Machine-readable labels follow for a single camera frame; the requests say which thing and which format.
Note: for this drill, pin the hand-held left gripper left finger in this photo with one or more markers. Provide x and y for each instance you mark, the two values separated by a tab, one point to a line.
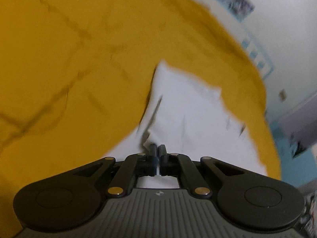
153	157

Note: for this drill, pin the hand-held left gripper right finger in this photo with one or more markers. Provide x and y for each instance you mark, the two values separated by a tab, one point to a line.
163	157

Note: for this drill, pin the purple figure wall poster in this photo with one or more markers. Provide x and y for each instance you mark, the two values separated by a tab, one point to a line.
236	1

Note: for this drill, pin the pale purple cabinet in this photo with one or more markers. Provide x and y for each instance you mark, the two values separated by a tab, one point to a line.
298	124

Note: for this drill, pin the pale blue-framed wall poster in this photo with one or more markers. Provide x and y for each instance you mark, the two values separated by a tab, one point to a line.
258	54

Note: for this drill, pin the white t-shirt with blue print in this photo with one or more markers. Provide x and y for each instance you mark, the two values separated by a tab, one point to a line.
183	119

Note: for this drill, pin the yellow bed sheet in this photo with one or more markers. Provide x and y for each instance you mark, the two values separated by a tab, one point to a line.
74	67

